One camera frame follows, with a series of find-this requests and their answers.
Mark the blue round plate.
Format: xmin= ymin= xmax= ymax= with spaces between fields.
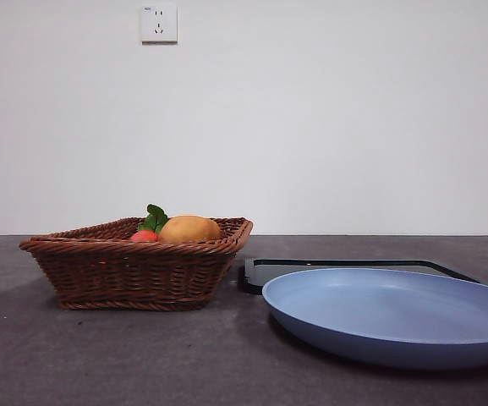
xmin=261 ymin=267 xmax=488 ymax=371

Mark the yellow-brown potato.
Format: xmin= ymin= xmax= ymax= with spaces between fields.
xmin=157 ymin=215 xmax=222 ymax=244

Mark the black rectangular tray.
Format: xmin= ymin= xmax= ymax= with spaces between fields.
xmin=238 ymin=256 xmax=481 ymax=296

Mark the red radish with green leaves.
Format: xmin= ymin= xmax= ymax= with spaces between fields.
xmin=129 ymin=204 xmax=170 ymax=243

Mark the brown wicker basket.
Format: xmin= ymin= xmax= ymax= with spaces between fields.
xmin=19 ymin=217 xmax=255 ymax=312

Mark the white wall power socket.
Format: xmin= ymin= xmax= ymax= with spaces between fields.
xmin=140 ymin=3 xmax=179 ymax=45

